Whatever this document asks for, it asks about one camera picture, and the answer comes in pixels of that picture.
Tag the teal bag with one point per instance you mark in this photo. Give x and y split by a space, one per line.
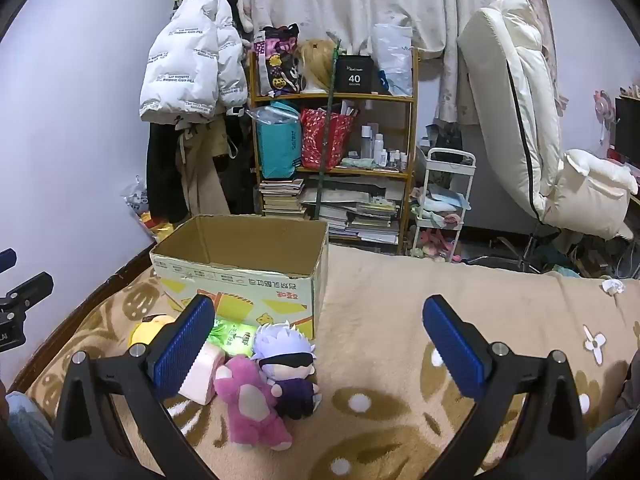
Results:
277 145

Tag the black box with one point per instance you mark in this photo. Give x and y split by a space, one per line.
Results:
354 75

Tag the beige hanging coat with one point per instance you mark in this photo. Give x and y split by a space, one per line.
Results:
202 175

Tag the black hanging coat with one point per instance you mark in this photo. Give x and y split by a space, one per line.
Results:
162 175

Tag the white trolley cart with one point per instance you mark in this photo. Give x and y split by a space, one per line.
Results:
450 160

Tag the pink bear plush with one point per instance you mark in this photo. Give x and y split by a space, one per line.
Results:
250 405

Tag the white-haired doll plush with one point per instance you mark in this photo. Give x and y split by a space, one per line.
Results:
280 345

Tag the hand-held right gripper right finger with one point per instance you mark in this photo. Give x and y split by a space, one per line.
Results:
455 345

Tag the row of cosmetic bottles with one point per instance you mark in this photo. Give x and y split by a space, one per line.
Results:
385 152

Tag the cardboard box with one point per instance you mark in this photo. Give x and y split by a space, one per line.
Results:
240 240

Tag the light floral curtain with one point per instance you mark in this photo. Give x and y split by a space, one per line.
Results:
350 0

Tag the yellow plush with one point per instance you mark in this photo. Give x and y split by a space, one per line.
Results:
147 330

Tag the white padded chair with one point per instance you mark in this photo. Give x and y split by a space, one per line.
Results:
520 110

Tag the white puffer jacket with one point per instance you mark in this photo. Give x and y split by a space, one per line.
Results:
185 60

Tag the clear plastic bag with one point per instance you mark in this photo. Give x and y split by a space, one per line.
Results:
392 60

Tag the crumpled white tissue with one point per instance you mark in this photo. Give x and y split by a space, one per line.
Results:
612 286

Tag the wooden shelf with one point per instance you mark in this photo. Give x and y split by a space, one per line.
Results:
405 125

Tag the red patterned bag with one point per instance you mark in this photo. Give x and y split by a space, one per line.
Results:
320 140

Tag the pile of magazines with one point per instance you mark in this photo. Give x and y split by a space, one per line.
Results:
365 220

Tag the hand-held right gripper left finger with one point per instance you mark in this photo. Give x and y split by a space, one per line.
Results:
182 340

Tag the person's light blue pants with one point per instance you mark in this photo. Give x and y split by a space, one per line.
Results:
30 425

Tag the beige printed blanket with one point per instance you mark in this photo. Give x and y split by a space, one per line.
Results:
390 320

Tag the blonde wig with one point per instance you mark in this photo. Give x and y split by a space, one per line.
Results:
315 65

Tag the pink swirl roll plush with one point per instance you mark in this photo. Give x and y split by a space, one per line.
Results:
200 380

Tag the printed tote bag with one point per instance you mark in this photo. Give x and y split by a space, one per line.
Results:
277 65

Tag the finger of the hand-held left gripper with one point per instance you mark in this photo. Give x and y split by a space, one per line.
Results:
30 287
6 260

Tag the stack of books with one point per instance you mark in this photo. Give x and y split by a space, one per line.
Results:
280 200

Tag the clear zip bag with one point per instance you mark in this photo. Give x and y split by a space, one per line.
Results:
270 112

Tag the green pole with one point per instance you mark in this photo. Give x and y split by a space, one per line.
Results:
327 125

